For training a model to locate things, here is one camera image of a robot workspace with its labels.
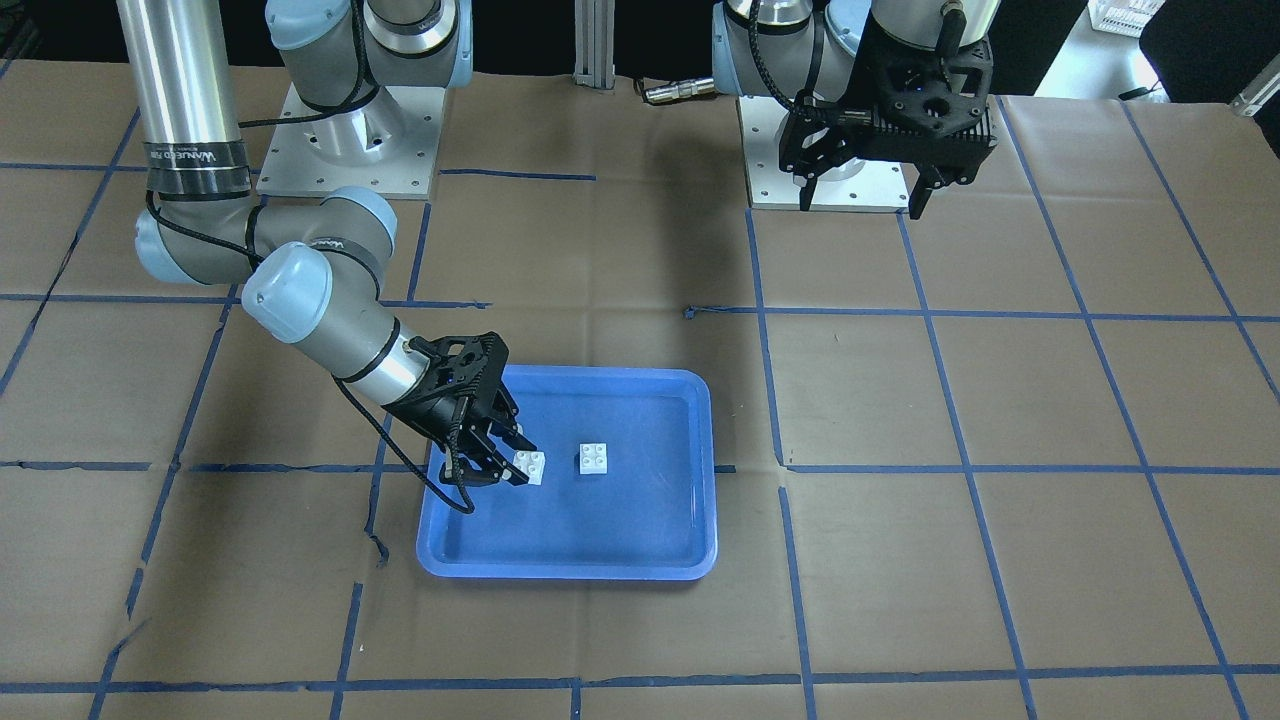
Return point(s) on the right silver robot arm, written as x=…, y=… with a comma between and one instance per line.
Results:
x=311, y=276

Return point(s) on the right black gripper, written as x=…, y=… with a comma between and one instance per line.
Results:
x=428, y=410

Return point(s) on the aluminium frame post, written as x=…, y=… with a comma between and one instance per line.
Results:
x=593, y=32

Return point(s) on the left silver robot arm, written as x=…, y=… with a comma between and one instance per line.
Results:
x=775, y=48

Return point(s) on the white block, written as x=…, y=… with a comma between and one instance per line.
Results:
x=593, y=458
x=532, y=464

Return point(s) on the blue plastic tray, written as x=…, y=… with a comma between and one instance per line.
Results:
x=652, y=517

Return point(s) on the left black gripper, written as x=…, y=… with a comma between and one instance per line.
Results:
x=868, y=72

